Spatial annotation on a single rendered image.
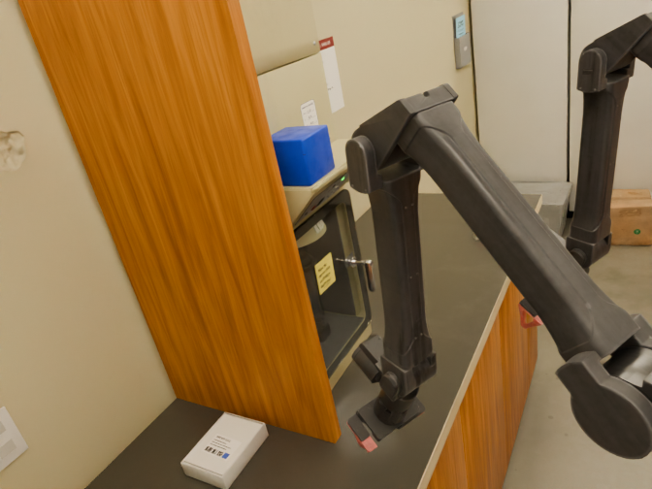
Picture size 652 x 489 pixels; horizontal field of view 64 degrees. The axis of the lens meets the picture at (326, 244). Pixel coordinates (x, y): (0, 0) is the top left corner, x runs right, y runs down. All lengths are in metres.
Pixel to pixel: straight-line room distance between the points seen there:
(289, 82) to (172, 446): 0.88
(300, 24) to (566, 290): 0.83
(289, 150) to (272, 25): 0.26
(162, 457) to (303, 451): 0.34
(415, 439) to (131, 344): 0.72
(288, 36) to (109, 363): 0.85
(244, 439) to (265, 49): 0.82
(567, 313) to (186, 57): 0.69
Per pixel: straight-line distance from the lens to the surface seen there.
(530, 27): 3.95
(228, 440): 1.27
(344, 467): 1.19
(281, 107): 1.10
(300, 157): 0.97
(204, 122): 0.95
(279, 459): 1.24
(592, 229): 1.13
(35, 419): 1.31
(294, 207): 1.01
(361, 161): 0.64
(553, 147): 4.10
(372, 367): 0.93
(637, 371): 0.56
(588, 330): 0.55
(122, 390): 1.43
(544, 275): 0.55
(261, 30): 1.08
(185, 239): 1.11
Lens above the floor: 1.82
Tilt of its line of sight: 25 degrees down
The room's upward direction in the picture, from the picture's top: 12 degrees counter-clockwise
